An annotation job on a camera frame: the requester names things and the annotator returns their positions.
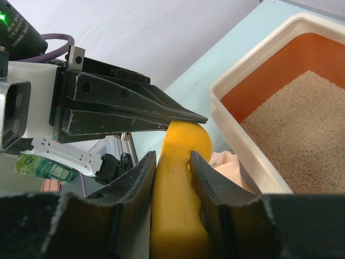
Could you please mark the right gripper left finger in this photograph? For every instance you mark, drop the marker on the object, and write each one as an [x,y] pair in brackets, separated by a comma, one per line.
[112,222]

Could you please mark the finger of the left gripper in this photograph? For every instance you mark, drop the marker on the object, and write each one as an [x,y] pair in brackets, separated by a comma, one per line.
[101,100]

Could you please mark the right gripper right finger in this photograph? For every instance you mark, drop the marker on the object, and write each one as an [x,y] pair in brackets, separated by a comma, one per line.
[241,224]

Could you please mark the yellow plastic scoop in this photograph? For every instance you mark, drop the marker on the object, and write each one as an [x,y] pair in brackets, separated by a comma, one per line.
[176,227]

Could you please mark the pink cat litter bag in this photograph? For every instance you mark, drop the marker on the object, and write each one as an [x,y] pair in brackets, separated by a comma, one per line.
[227,164]

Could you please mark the white orange litter box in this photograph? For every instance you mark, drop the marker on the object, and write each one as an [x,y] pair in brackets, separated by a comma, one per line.
[281,108]

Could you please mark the green white packet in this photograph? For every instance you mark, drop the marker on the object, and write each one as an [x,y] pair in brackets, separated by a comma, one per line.
[38,166]

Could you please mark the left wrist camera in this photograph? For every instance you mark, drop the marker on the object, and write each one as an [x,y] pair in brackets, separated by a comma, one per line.
[26,100]

